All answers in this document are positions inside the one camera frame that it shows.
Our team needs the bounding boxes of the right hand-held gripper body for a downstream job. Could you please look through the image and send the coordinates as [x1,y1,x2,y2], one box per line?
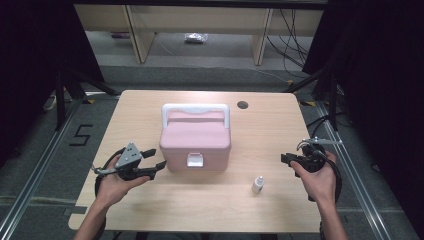
[295,137,343,174]

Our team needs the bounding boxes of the person's right hand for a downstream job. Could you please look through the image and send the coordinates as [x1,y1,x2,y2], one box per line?
[289,150,338,205]

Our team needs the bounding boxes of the small white dropper bottle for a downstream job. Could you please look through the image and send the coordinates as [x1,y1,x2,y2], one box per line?
[251,175,265,194]

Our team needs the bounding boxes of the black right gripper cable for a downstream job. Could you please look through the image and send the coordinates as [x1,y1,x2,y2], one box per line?
[318,149,343,205]

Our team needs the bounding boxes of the black floor cables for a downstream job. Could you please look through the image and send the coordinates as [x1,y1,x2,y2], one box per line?
[305,112,349,132]

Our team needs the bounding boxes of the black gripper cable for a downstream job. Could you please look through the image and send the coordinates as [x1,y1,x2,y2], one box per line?
[94,148,126,198]
[318,149,343,205]

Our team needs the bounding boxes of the beige wooden desk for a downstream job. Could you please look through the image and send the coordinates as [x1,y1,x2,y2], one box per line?
[73,3,325,66]

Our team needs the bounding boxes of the clear plastic bag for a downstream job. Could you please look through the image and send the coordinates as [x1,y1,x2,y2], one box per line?
[184,32,209,45]

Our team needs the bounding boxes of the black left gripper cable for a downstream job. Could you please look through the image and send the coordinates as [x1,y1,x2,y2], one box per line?
[94,148,126,198]

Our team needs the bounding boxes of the black tape strip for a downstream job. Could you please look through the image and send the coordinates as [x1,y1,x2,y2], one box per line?
[62,206,88,217]

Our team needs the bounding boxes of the person's left hand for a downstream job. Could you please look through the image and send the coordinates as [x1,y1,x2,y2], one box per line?
[95,153,151,210]

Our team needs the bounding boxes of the pink plastic storage box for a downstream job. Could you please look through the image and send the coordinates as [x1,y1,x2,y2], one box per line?
[159,102,232,173]

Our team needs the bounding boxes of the aluminium floor rail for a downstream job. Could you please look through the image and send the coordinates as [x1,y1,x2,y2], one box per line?
[0,97,84,240]
[314,99,393,240]
[81,90,122,98]

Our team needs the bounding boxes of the black curtain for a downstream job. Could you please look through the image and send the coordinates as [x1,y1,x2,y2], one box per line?
[0,0,105,169]
[301,0,424,231]

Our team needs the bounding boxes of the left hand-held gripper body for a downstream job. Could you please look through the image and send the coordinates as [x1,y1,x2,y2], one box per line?
[91,142,148,182]

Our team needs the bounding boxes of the black hanging cables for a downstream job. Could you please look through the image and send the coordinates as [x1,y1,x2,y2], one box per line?
[265,8,312,80]

